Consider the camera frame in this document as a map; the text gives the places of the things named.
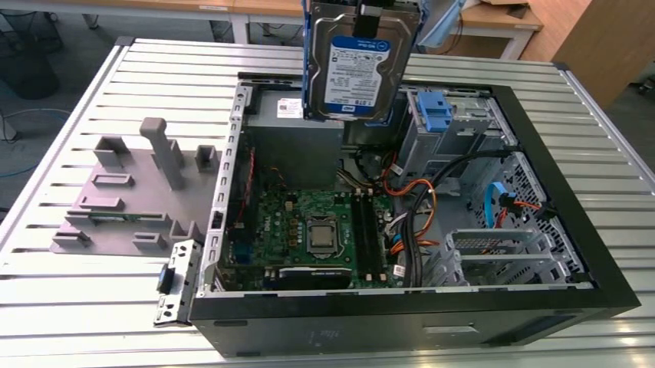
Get black RAM slot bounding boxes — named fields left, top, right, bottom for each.
left=349, top=190, right=372, bottom=284
left=363, top=190, right=389, bottom=284

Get red black fan wire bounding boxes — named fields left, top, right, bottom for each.
left=235, top=148, right=257, bottom=231

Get green motherboard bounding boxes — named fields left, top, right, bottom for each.
left=224, top=187, right=408, bottom=292

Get silver disk bay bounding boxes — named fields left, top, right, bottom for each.
left=441, top=227, right=587, bottom=288

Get blue drive latch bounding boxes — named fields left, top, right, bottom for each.
left=415, top=90, right=455, bottom=134

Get hard disk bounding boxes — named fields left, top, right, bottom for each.
left=300, top=0, right=424, bottom=124

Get black open PC case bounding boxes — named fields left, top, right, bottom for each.
left=152, top=71, right=643, bottom=358

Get silver drive cage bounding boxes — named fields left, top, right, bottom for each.
left=397, top=88, right=516, bottom=181

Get green RAM stick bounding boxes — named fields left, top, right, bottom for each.
left=86, top=213, right=165, bottom=224

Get orange power wire bundle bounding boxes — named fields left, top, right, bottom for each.
left=380, top=176, right=441, bottom=256

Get grey parts rack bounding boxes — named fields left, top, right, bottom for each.
left=49, top=117, right=227, bottom=257

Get black graphics card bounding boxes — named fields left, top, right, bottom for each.
left=263, top=264, right=355, bottom=291

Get CPU socket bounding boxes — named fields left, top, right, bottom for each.
left=304, top=215, right=343, bottom=260

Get wooden cabinet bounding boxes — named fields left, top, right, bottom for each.
left=519, top=0, right=655, bottom=112

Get silver CPU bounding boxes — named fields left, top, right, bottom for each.
left=308, top=225, right=336, bottom=247

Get black wire basket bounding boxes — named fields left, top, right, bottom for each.
left=0, top=9, right=66, bottom=58

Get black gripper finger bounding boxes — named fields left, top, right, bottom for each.
left=353, top=0, right=384, bottom=38

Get black waste bin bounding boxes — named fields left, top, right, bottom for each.
left=0, top=53, right=60, bottom=101

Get thick black case cable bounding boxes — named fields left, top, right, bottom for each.
left=401, top=150, right=516, bottom=288

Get blue VGA connector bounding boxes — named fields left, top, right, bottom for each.
left=156, top=263, right=176, bottom=295

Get yellow black power wires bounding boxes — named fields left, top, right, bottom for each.
left=335, top=168, right=383, bottom=192

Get wooden desk white frame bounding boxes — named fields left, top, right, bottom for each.
left=232, top=0, right=544, bottom=61
left=81, top=0, right=236, bottom=43

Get blue floor cable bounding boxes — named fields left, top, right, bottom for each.
left=0, top=107, right=72, bottom=120

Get blue data wire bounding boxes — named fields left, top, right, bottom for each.
left=481, top=181, right=519, bottom=231

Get grey power supply unit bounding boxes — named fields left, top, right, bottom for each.
left=243, top=90, right=345, bottom=192

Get small coloured header wires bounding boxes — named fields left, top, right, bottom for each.
left=268, top=165, right=288, bottom=191

